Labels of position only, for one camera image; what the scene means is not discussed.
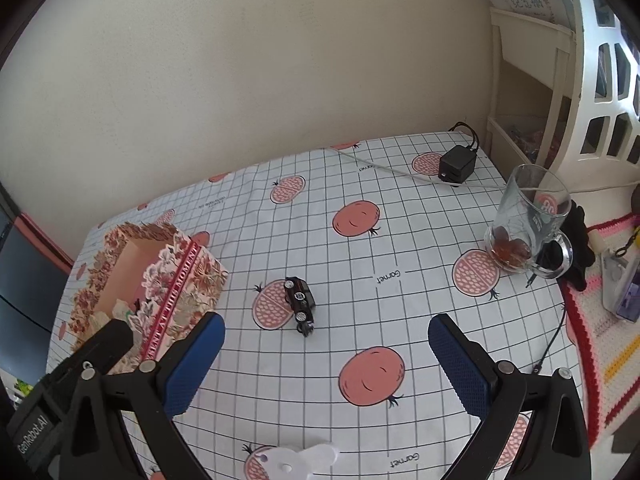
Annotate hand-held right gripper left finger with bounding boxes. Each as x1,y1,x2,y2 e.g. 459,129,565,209
59,311,226,480

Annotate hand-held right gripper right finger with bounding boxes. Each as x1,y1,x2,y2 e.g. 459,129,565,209
428,314,592,480

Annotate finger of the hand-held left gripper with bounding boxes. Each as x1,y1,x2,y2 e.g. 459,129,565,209
47,317,136,391

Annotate floral paper box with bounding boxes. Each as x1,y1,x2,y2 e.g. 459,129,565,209
67,221,230,376

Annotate black toy car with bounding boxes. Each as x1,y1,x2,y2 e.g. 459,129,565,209
283,276,317,336

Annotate white rabbit-shaped tape measure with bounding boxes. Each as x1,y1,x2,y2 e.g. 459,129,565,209
260,441,341,480

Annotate checked tablecloth desktop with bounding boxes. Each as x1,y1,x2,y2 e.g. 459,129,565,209
47,132,586,480

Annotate dark blue refrigerator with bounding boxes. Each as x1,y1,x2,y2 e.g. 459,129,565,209
0,185,71,381

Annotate black pink board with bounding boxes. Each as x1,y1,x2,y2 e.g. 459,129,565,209
0,180,76,273

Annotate crochet mat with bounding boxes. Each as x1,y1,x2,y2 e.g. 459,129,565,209
560,212,640,448

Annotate glass mug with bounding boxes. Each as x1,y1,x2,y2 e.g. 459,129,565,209
484,163,573,281

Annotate black glove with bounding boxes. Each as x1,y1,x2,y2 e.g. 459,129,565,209
537,200,598,291

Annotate smartphone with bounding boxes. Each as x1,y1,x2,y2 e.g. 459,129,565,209
602,252,640,322

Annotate black power adapter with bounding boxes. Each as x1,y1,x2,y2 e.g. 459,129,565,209
439,121,481,186

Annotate white cutout shelf panel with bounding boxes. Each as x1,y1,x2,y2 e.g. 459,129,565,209
565,0,640,166

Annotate beige shelf unit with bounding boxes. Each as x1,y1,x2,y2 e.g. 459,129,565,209
487,7,576,171

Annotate black usb cable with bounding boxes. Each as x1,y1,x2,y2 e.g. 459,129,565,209
527,260,568,375

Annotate black handled scissors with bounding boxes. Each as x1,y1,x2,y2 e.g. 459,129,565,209
614,227,640,261

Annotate white charging cable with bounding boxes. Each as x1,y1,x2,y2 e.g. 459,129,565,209
570,180,640,195

